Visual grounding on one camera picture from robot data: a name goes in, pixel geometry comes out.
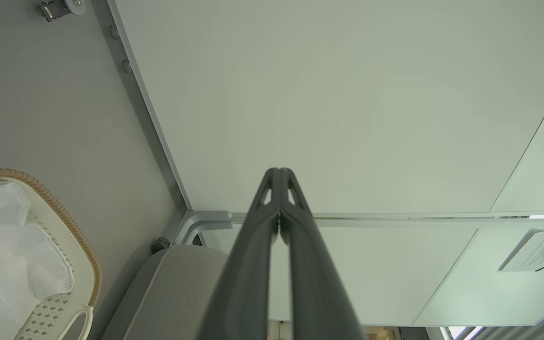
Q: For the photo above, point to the white clothes in basket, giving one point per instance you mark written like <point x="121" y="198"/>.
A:
<point x="3" y="255"/>

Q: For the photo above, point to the white laundry basket wicker rim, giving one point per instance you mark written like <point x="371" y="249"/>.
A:
<point x="50" y="316"/>

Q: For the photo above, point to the white paper wall notice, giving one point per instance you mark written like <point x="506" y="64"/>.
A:
<point x="536" y="250"/>

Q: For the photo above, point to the small black caster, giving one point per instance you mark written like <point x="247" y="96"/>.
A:
<point x="160" y="245"/>

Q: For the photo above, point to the grey metal frame leg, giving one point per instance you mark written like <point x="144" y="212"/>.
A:
<point x="196" y="219"/>

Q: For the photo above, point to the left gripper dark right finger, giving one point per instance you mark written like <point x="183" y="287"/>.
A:
<point x="314" y="283"/>

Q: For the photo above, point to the grey fabric sofa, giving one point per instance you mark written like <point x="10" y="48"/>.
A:
<point x="173" y="293"/>

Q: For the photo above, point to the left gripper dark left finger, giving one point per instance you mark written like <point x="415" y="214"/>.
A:
<point x="243" y="283"/>

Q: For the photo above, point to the small metal floor fixture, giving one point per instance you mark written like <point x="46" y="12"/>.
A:
<point x="57" y="9"/>

